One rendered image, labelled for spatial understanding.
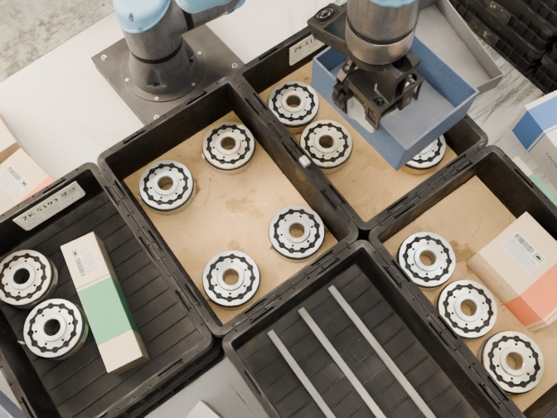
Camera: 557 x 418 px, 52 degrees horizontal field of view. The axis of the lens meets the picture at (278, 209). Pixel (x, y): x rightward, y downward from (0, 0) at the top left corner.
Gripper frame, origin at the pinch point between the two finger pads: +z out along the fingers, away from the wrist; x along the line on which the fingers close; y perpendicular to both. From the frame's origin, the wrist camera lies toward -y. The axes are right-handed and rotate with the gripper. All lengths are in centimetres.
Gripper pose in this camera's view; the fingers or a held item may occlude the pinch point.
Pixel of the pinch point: (357, 108)
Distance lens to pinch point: 86.1
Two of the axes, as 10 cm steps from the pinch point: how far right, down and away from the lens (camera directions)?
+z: 0.8, 3.0, 9.5
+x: 7.9, -6.1, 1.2
